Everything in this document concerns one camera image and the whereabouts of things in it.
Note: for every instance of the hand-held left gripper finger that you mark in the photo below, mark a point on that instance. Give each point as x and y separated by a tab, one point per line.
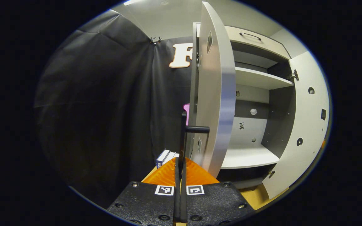
177	204
184	204

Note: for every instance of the white cabinet door camera sticker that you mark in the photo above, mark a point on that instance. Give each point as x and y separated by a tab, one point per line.
217	94

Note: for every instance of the white cabinet door cherry sticker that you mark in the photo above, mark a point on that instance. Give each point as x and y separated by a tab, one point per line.
306	125

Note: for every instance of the white double-door shoe cabinet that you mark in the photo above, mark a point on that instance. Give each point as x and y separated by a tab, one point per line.
269	47

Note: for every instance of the white cabinet shelf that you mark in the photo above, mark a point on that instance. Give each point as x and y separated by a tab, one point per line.
256	78
247	157

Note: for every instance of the metal door hinge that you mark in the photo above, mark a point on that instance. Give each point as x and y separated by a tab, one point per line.
271	174
198	59
295	75

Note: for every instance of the white blue box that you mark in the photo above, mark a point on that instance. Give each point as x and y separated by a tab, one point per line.
163	156

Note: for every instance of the black backdrop cloth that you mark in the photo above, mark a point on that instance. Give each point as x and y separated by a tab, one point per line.
90	110

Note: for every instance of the ceiling light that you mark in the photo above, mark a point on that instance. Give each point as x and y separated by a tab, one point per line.
132	2

